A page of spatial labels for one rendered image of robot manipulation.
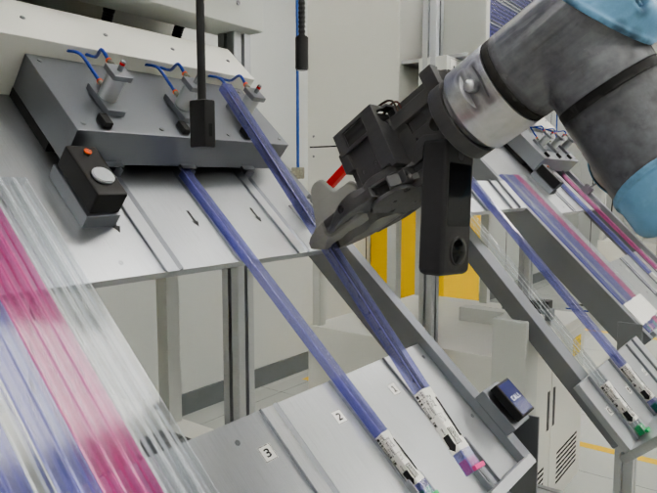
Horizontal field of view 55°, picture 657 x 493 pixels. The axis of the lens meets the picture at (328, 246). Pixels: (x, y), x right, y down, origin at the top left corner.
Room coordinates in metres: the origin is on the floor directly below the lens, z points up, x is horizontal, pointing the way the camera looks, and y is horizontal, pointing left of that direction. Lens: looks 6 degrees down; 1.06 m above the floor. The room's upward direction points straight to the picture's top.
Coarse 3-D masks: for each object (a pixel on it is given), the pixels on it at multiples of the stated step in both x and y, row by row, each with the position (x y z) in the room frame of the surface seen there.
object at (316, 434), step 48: (384, 384) 0.72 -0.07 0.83; (432, 384) 0.77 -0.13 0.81; (240, 432) 0.55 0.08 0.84; (288, 432) 0.58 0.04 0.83; (336, 432) 0.61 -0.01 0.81; (432, 432) 0.70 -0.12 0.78; (480, 432) 0.75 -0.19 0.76; (240, 480) 0.51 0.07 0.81; (288, 480) 0.53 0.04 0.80; (336, 480) 0.56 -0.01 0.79; (384, 480) 0.60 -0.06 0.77; (432, 480) 0.64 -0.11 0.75; (480, 480) 0.68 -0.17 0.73
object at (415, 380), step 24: (240, 120) 0.74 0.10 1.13; (264, 144) 0.71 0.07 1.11; (288, 192) 0.67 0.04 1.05; (312, 216) 0.65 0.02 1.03; (336, 264) 0.62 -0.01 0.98; (360, 288) 0.61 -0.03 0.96; (384, 336) 0.58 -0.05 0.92; (408, 360) 0.56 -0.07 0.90; (408, 384) 0.55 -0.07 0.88; (456, 456) 0.52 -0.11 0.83
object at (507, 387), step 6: (504, 384) 0.78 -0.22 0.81; (510, 384) 0.79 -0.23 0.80; (504, 390) 0.77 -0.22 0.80; (510, 390) 0.78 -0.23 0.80; (516, 390) 0.78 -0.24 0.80; (510, 396) 0.76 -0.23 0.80; (516, 396) 0.77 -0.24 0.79; (522, 396) 0.78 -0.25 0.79; (516, 402) 0.76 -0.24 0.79; (522, 402) 0.77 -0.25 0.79; (528, 402) 0.78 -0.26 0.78; (522, 408) 0.76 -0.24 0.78; (528, 408) 0.77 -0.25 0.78
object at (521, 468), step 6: (528, 456) 0.73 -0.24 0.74; (522, 462) 0.71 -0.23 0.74; (528, 462) 0.72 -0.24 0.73; (534, 462) 0.73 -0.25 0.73; (516, 468) 0.70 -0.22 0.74; (522, 468) 0.70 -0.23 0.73; (528, 468) 0.71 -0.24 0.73; (504, 474) 0.71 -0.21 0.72; (510, 474) 0.68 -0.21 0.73; (516, 474) 0.69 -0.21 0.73; (522, 474) 0.69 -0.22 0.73; (504, 480) 0.67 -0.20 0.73; (510, 480) 0.67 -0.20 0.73; (516, 480) 0.68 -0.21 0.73; (498, 486) 0.65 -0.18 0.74; (504, 486) 0.66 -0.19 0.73; (510, 486) 0.66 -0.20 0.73; (492, 492) 0.64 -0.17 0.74; (498, 492) 0.64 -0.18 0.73; (504, 492) 0.65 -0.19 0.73
